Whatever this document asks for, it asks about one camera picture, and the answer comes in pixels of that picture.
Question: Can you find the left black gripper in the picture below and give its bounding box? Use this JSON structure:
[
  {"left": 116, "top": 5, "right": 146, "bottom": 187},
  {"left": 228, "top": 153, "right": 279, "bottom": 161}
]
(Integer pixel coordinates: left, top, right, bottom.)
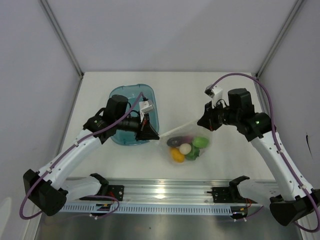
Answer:
[{"left": 115, "top": 109, "right": 159, "bottom": 142}]

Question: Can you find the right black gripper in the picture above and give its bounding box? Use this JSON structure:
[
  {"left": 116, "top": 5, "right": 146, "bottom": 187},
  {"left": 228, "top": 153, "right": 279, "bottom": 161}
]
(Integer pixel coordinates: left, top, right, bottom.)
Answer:
[{"left": 197, "top": 99, "right": 240, "bottom": 132}]

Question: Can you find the light green chayote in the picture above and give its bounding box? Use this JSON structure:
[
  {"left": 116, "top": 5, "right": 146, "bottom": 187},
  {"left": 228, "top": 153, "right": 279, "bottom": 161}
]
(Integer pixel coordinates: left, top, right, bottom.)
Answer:
[{"left": 192, "top": 136, "right": 210, "bottom": 149}]

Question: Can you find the clear zip top bag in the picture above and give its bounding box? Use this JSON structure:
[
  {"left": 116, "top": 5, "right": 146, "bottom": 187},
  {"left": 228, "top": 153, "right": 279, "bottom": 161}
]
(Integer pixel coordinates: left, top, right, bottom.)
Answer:
[{"left": 156, "top": 121, "right": 212, "bottom": 165}]

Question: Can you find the purple eggplant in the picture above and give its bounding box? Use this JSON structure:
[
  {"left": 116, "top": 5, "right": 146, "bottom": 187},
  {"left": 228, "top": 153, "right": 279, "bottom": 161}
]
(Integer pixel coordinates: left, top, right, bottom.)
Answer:
[{"left": 166, "top": 135, "right": 193, "bottom": 148}]

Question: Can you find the green bell pepper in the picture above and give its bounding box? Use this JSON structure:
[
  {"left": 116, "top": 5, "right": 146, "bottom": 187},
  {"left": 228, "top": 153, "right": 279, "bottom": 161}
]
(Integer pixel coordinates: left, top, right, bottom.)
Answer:
[{"left": 185, "top": 147, "right": 201, "bottom": 161}]

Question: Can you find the white egg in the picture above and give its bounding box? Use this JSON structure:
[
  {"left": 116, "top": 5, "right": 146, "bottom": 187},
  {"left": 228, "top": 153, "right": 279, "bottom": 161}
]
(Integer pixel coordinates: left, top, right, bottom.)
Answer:
[{"left": 179, "top": 143, "right": 192, "bottom": 155}]

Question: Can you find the yellow orange fruit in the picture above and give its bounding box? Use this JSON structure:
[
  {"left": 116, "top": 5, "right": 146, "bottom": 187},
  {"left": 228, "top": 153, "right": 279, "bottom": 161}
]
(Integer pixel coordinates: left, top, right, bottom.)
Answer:
[{"left": 170, "top": 147, "right": 185, "bottom": 163}]

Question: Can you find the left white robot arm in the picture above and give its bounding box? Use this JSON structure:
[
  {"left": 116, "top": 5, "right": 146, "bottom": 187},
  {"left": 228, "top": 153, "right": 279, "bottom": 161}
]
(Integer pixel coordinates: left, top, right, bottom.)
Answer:
[{"left": 19, "top": 93, "right": 160, "bottom": 220}]

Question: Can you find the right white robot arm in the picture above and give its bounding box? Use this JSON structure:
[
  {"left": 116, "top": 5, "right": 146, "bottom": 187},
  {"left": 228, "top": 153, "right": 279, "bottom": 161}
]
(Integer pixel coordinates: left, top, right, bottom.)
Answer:
[{"left": 197, "top": 87, "right": 320, "bottom": 226}]

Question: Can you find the blue plastic tray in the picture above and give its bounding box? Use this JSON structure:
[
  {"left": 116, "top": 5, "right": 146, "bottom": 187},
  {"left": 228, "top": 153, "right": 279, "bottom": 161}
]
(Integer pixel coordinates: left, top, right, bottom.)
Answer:
[{"left": 109, "top": 84, "right": 160, "bottom": 146}]

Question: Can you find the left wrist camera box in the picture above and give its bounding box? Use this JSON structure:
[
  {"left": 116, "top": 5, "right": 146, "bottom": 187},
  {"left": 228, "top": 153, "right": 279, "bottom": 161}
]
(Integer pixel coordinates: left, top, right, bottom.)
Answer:
[{"left": 138, "top": 100, "right": 154, "bottom": 122}]

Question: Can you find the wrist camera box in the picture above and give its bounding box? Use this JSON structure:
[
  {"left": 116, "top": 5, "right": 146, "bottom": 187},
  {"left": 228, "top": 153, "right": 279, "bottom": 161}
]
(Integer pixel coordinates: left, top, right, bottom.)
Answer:
[
  {"left": 204, "top": 85, "right": 223, "bottom": 107},
  {"left": 138, "top": 100, "right": 154, "bottom": 122}
]

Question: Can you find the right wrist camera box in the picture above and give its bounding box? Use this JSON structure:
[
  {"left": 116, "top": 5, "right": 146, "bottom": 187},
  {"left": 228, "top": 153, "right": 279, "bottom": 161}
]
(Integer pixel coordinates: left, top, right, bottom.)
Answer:
[{"left": 204, "top": 85, "right": 223, "bottom": 107}]

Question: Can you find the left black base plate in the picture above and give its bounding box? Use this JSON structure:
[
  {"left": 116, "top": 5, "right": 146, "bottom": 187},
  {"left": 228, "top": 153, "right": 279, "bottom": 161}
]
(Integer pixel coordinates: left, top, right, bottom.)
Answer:
[{"left": 80, "top": 185, "right": 125, "bottom": 202}]

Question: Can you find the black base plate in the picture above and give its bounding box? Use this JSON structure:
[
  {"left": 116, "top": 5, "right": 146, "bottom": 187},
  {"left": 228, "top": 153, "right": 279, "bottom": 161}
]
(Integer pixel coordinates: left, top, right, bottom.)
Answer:
[
  {"left": 80, "top": 185, "right": 125, "bottom": 202},
  {"left": 206, "top": 187, "right": 256, "bottom": 204}
]

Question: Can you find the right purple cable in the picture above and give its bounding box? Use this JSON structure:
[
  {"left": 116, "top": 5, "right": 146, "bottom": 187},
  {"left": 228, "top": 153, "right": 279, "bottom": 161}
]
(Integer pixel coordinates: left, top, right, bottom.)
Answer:
[{"left": 205, "top": 72, "right": 320, "bottom": 232}]

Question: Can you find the aluminium mounting rail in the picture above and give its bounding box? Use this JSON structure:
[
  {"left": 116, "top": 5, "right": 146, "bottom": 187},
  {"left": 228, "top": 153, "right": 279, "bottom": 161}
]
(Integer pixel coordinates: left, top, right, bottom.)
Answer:
[{"left": 33, "top": 178, "right": 307, "bottom": 206}]

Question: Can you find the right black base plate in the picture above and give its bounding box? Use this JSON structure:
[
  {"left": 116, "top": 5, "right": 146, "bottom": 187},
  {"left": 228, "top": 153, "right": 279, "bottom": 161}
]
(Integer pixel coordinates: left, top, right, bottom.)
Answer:
[{"left": 206, "top": 187, "right": 256, "bottom": 204}]

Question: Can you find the white slotted cable duct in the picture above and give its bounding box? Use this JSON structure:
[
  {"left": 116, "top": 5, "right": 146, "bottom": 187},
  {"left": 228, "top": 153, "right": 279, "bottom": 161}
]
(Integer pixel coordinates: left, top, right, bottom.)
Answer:
[{"left": 60, "top": 203, "right": 233, "bottom": 216}]

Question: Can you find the right aluminium frame post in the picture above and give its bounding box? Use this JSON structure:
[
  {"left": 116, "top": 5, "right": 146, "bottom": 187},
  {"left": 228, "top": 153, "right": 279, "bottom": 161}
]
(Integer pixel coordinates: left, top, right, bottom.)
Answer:
[{"left": 255, "top": 0, "right": 307, "bottom": 79}]

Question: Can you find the aluminium frame post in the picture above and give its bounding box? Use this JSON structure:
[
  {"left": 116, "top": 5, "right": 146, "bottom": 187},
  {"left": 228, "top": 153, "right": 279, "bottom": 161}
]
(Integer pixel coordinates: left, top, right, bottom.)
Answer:
[
  {"left": 255, "top": 0, "right": 307, "bottom": 79},
  {"left": 37, "top": 0, "right": 85, "bottom": 78}
]

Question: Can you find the left aluminium frame post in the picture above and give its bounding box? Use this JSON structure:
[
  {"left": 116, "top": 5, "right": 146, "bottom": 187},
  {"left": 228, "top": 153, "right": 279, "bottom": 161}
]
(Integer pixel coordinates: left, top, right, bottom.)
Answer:
[{"left": 37, "top": 0, "right": 85, "bottom": 78}]

